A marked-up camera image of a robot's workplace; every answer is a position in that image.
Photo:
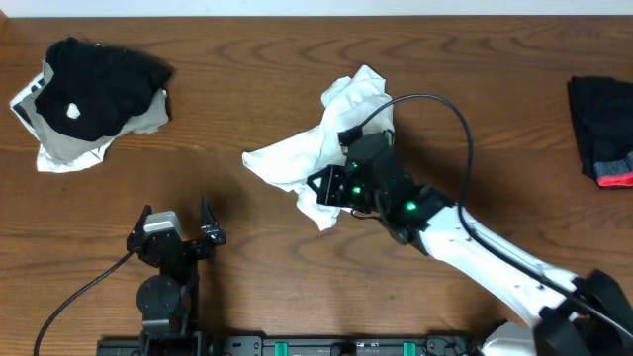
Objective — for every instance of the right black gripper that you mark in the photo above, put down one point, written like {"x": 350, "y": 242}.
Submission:
{"x": 329, "y": 195}

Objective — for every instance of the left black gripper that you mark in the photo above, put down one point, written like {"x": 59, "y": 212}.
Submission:
{"x": 176, "y": 245}

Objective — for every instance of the white Mr Robot t-shirt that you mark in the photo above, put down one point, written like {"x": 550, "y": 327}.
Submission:
{"x": 287, "y": 164}

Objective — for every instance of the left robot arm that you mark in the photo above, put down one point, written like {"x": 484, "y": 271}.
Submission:
{"x": 169, "y": 300}

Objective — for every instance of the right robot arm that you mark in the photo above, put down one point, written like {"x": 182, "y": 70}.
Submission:
{"x": 564, "y": 314}

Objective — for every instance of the beige folded garment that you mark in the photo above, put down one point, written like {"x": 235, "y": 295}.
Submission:
{"x": 64, "y": 148}

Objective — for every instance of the black folded garment on pile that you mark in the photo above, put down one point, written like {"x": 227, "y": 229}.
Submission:
{"x": 95, "y": 89}

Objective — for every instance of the black garment with red cuff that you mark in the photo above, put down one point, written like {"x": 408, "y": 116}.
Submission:
{"x": 601, "y": 114}

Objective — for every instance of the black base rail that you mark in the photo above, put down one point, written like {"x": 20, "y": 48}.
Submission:
{"x": 297, "y": 347}

